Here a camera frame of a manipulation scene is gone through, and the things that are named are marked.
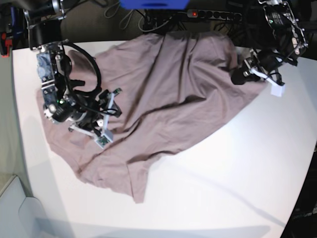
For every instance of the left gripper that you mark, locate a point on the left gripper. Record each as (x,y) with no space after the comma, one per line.
(257,66)

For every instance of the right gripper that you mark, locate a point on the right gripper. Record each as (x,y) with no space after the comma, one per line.
(92,123)

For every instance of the mauve t-shirt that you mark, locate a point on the mauve t-shirt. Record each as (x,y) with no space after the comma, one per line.
(176,91)

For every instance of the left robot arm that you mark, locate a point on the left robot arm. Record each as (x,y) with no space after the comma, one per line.
(275,38)

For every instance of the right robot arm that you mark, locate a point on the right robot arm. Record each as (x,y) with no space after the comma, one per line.
(61,98)

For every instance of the black power strip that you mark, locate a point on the black power strip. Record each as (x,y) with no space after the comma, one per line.
(214,15)

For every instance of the blue box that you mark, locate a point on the blue box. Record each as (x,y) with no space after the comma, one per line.
(154,4)

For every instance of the red clamp tool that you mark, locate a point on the red clamp tool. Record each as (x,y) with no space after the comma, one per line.
(5,44)

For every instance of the white cabinet corner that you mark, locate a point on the white cabinet corner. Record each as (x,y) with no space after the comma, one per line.
(19,215)

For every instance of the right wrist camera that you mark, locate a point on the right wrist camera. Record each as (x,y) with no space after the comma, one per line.
(105,138)

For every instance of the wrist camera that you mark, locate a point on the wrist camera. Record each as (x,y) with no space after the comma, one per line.
(277,90)
(105,138)

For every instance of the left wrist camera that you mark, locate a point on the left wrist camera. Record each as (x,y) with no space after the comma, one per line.
(277,90)

